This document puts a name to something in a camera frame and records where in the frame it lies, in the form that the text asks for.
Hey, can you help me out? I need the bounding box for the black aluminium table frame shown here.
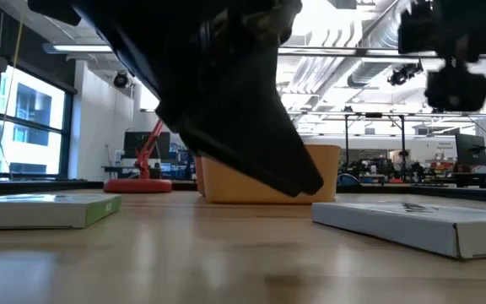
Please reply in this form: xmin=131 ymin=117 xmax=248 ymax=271
xmin=0 ymin=180 xmax=486 ymax=204

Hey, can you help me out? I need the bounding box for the white product box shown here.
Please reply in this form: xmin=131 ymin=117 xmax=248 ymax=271
xmin=310 ymin=201 xmax=486 ymax=260
xmin=0 ymin=193 xmax=123 ymax=231

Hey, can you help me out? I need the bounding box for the yellow plastic bin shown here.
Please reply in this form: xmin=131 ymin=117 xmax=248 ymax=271
xmin=200 ymin=144 xmax=342 ymax=205

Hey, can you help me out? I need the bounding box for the black ceiling spotlight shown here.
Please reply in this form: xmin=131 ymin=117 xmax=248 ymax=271
xmin=113 ymin=71 xmax=131 ymax=90
xmin=387 ymin=62 xmax=424 ymax=87

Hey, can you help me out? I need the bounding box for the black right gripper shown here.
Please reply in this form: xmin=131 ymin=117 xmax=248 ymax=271
xmin=424 ymin=62 xmax=486 ymax=113

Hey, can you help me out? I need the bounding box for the red desk lamp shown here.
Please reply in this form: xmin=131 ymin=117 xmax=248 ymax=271
xmin=103 ymin=119 xmax=173 ymax=194

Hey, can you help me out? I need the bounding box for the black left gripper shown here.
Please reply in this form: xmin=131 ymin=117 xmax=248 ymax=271
xmin=73 ymin=0 xmax=324 ymax=198

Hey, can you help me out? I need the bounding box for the blue chair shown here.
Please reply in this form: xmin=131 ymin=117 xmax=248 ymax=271
xmin=337 ymin=172 xmax=361 ymax=188

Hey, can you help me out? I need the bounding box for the black wall monitor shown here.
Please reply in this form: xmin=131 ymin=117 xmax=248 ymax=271
xmin=123 ymin=131 xmax=171 ymax=160

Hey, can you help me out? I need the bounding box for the black desk monitor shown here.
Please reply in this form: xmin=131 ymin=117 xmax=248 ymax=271
xmin=455 ymin=133 xmax=486 ymax=167

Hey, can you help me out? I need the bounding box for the black rig stand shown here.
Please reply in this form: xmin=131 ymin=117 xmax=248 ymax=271
xmin=343 ymin=111 xmax=407 ymax=181

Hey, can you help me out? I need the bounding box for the orange plastic bin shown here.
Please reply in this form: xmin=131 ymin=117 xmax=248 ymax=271
xmin=193 ymin=155 xmax=206 ymax=197

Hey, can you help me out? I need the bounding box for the black framed window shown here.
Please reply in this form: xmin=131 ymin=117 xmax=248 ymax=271
xmin=0 ymin=62 xmax=75 ymax=181

